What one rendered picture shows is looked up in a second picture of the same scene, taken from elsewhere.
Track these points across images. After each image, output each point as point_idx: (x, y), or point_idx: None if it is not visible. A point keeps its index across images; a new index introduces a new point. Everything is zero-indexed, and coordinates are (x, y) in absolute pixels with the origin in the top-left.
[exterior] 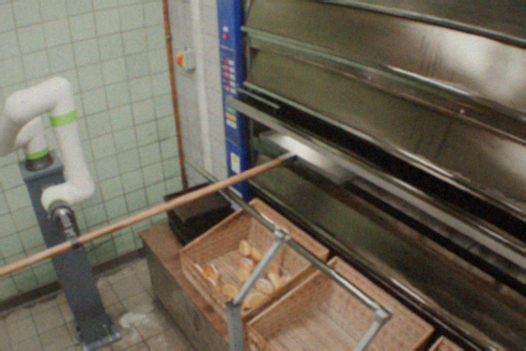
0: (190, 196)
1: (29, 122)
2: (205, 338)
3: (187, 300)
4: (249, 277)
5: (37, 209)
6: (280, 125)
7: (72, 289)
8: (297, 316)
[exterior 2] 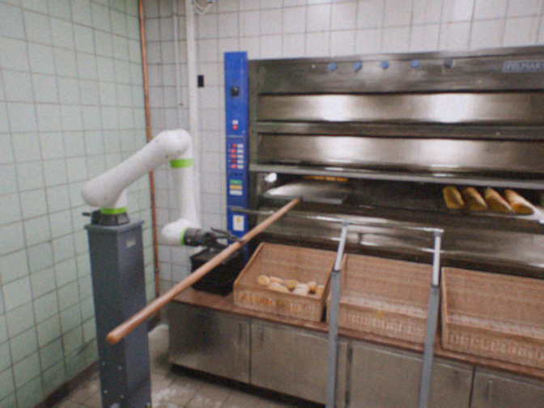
0: (276, 215)
1: None
2: (269, 352)
3: (247, 324)
4: (338, 251)
5: (121, 264)
6: (308, 169)
7: (132, 358)
8: None
